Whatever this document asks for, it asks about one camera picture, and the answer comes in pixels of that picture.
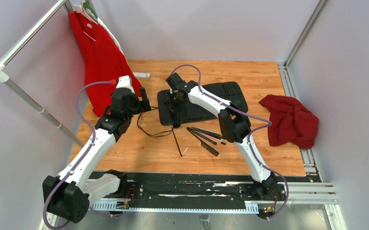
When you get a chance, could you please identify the black comb brush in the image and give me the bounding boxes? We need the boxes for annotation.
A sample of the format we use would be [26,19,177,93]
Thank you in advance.
[187,128,219,157]

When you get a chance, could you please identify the green white hangers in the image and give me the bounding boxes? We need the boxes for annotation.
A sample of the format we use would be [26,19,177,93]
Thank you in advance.
[72,0,98,24]

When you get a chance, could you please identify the metal clothes rack pole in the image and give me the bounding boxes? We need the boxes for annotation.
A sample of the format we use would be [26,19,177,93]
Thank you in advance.
[0,0,84,151]

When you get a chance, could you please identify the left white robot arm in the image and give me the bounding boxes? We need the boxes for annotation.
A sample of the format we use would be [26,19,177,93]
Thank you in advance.
[43,87,150,223]

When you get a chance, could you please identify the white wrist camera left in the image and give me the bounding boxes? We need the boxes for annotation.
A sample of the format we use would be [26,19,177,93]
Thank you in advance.
[115,75,135,93]

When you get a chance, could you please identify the aluminium frame post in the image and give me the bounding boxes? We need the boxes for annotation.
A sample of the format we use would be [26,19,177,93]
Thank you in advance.
[284,0,329,69]

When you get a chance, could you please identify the red hanging shirt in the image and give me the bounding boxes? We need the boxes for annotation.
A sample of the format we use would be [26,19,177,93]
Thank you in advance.
[68,11,143,117]

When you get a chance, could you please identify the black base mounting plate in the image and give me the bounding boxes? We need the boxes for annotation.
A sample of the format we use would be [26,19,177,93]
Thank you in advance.
[108,172,287,209]

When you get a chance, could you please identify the thin black liner brush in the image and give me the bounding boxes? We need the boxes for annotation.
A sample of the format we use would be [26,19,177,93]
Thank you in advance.
[171,127,183,158]

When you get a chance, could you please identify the pink handled makeup brush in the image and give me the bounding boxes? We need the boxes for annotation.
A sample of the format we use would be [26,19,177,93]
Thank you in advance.
[197,132,227,145]

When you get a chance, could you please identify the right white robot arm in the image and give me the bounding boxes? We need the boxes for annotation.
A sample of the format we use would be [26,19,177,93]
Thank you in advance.
[166,73,277,200]

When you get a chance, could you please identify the black tie cord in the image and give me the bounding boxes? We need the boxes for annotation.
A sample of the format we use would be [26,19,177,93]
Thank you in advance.
[136,106,173,138]

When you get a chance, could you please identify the dark red crumpled cloth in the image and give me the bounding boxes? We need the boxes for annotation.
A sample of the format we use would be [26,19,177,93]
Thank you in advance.
[259,94,319,149]

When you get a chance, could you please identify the black makeup brush roll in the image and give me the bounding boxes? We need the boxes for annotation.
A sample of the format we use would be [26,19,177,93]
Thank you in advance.
[157,81,249,127]

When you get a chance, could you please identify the black angled brush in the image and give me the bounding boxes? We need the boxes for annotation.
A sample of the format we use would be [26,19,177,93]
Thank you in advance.
[190,127,224,139]

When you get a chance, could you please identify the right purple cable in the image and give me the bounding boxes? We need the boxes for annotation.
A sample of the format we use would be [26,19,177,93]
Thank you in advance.
[169,64,289,219]

